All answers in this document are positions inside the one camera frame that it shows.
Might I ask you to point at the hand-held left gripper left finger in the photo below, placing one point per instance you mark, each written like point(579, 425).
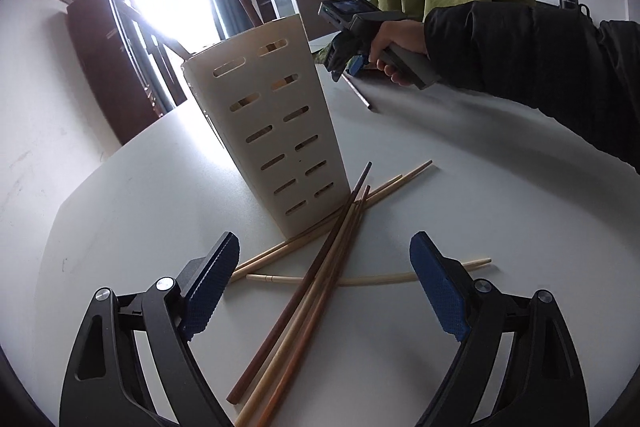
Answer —
point(207, 287)

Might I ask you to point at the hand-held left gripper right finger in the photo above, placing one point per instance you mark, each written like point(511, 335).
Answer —
point(440, 292)

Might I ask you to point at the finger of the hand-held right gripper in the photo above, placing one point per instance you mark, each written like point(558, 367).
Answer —
point(336, 57)
point(355, 67)

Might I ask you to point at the pile of wooden chopsticks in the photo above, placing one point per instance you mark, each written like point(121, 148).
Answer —
point(302, 307)

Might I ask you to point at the cream slotted utensil holder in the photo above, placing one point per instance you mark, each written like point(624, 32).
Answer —
point(225, 87)

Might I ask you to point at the person's right forearm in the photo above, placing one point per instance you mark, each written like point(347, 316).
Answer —
point(525, 57)

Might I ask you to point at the person's right hand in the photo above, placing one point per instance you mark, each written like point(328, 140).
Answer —
point(400, 34)

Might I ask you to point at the dark wooden wardrobe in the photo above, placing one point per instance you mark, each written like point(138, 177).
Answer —
point(110, 67)

